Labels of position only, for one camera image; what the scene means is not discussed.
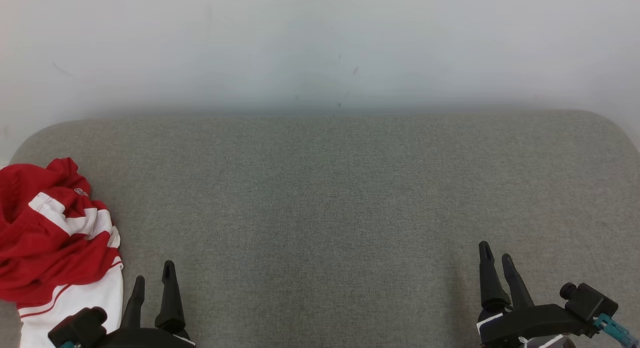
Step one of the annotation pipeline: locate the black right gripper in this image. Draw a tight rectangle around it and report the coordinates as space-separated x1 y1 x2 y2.
477 241 596 348

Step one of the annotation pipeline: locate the red white basketball jersey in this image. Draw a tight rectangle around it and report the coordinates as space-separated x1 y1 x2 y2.
0 208 124 348

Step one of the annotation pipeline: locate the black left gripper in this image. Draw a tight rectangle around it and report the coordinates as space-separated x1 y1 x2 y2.
95 260 196 348

